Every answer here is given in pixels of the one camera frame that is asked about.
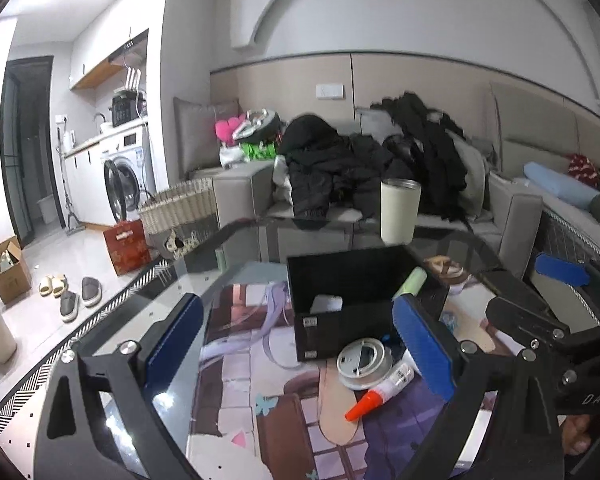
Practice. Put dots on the person's right hand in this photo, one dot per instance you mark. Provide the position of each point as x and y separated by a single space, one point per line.
576 435

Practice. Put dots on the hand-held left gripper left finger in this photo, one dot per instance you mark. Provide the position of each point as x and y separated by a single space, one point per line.
176 345

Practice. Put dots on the small white bin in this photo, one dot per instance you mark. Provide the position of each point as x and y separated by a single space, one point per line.
46 210

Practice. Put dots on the cardboard box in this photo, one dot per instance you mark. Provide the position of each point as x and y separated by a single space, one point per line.
12 280

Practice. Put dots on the red gift bag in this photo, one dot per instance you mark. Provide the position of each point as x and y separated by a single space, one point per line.
127 247

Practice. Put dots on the grey sofa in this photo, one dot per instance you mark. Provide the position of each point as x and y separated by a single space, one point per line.
240 187

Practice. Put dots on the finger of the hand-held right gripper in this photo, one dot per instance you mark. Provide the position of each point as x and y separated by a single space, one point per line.
560 266
525 322

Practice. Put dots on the bed with beige headboard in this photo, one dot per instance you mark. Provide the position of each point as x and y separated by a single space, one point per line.
540 125

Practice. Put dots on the grey pillow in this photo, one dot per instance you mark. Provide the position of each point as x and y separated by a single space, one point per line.
200 135

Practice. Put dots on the white wall cabinet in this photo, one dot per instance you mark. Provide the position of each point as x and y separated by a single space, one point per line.
105 60

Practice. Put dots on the black and white rug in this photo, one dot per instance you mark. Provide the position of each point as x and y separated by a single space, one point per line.
25 410

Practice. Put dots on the pink plush toy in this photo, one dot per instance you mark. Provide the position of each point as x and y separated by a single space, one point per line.
227 129

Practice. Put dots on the black storage box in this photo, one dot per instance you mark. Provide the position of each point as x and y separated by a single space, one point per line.
345 280

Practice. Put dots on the white kettle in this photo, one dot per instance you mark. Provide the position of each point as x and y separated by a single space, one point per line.
69 141

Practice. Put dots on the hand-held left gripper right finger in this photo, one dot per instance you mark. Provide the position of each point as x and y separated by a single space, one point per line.
425 352

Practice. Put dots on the pale green tube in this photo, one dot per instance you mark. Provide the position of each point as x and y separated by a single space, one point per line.
412 281

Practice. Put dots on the white plastic bag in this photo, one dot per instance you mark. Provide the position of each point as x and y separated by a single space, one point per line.
230 156

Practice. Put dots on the green printed bag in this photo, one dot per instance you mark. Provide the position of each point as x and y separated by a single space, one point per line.
257 151

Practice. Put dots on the kitchen faucet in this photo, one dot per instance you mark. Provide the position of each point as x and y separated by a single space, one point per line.
100 120

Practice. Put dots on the white wall switch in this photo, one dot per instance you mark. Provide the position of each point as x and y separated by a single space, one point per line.
330 91

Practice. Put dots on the white router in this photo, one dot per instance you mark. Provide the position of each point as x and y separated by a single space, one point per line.
132 80

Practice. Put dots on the wicker laundry basket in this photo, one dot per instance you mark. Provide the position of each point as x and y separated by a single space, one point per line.
180 205

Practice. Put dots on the black puffer jacket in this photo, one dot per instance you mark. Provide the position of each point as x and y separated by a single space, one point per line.
325 160

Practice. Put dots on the blue pillow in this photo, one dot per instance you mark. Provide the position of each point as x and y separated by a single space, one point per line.
560 185

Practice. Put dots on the red patterned cloth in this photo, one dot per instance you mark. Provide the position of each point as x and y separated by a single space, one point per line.
585 170

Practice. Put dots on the black and white bag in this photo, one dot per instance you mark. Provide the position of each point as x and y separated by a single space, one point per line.
260 122

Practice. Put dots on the white washing machine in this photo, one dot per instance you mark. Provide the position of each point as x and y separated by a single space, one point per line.
130 170

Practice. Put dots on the white glue tube orange cap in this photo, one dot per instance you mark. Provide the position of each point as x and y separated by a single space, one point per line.
380 392

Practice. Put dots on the black countertop oven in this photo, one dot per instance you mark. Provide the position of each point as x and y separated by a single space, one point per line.
125 109

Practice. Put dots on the cream tumbler cup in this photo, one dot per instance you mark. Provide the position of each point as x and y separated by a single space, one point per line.
399 212

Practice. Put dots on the round white smoke detector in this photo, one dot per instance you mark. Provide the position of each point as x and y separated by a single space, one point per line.
362 362

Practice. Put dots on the dark door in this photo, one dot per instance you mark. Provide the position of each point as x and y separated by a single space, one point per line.
27 150

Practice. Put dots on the small clear plastic packet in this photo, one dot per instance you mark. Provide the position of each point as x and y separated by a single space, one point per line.
448 321

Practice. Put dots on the pile of black clothes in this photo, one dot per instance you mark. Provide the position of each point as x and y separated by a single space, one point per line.
430 150

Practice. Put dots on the beige slipper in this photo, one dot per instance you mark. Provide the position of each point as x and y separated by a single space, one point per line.
46 286
60 285

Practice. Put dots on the light grey cushion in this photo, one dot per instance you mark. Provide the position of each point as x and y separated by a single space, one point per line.
472 170

